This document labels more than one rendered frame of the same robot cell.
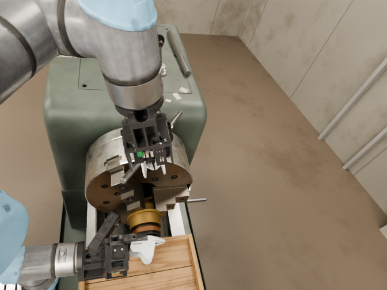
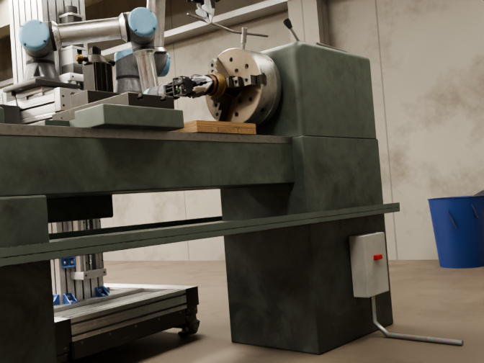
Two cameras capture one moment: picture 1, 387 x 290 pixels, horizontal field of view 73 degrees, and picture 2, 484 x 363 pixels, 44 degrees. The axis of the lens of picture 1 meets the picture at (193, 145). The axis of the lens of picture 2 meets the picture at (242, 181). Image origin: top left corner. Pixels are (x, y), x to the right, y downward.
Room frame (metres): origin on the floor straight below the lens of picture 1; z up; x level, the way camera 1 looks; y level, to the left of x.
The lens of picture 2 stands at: (-0.41, -2.12, 0.63)
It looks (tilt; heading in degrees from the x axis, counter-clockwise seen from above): 2 degrees up; 70
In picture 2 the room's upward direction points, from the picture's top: 4 degrees counter-clockwise
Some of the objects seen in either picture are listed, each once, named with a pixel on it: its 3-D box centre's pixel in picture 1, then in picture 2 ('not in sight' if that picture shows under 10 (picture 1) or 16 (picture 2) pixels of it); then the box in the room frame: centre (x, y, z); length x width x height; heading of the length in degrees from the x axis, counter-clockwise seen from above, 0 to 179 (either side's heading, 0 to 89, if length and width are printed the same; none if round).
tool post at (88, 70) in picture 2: not in sight; (99, 79); (-0.14, -0.10, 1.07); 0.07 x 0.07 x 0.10; 27
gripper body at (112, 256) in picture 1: (104, 256); (181, 88); (0.20, 0.11, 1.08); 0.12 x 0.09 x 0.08; 116
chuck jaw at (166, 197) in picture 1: (172, 195); (244, 82); (0.42, 0.01, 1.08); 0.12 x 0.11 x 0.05; 117
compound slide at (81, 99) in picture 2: not in sight; (105, 101); (-0.13, -0.08, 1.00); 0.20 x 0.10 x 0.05; 27
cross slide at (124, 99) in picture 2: not in sight; (110, 112); (-0.12, -0.15, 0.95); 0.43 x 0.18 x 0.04; 117
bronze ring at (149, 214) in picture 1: (145, 222); (214, 85); (0.31, 0.06, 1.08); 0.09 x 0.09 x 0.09; 27
